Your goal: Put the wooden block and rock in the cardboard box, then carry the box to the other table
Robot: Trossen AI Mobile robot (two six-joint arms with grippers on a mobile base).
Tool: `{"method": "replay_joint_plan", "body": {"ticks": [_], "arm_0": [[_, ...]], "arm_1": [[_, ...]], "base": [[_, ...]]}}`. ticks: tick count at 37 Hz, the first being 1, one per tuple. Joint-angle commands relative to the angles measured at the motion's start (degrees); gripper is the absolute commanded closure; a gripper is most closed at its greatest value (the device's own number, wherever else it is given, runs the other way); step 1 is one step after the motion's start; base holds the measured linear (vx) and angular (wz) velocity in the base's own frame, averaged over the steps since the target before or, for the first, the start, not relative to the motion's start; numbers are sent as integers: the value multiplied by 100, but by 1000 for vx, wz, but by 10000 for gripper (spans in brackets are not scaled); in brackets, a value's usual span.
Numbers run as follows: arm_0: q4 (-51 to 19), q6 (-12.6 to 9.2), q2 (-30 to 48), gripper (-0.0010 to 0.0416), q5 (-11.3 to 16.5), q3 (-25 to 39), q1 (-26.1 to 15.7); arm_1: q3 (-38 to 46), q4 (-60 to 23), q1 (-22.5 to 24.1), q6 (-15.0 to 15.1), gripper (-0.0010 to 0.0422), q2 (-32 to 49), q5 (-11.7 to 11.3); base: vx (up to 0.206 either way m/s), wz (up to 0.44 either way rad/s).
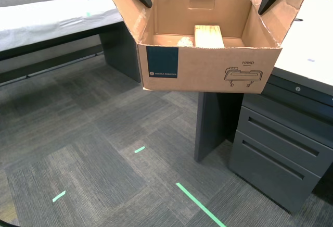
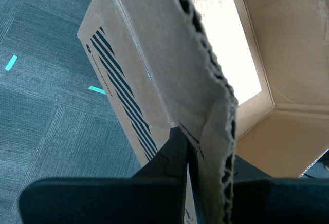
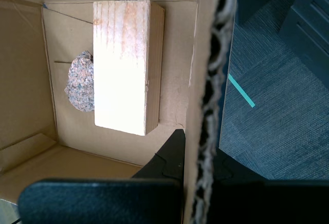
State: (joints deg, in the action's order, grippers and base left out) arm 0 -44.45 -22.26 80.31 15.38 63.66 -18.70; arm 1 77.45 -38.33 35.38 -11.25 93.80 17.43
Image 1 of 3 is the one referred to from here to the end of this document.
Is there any pinkish granite rock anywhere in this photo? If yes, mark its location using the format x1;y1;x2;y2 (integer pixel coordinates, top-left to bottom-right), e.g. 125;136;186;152
176;36;195;47

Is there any light wooden block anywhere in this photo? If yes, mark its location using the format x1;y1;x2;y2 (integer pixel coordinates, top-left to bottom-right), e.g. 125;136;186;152
194;24;225;48

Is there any brown cardboard box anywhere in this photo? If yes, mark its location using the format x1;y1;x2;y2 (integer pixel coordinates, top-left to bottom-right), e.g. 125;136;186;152
108;0;310;94

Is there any white plastic table cover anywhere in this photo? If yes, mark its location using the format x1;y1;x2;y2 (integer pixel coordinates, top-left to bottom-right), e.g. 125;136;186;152
0;0;125;53

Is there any dark table leg panel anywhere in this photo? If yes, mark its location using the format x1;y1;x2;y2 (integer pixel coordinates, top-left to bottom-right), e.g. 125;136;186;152
98;25;141;83
194;91;244;162

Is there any long green floor tape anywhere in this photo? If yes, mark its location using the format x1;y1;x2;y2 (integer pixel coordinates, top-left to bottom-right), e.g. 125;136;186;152
175;182;227;227

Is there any grey drawer pedestal cabinet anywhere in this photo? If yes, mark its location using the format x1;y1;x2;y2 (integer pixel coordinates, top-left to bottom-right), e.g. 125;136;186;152
228;75;333;213

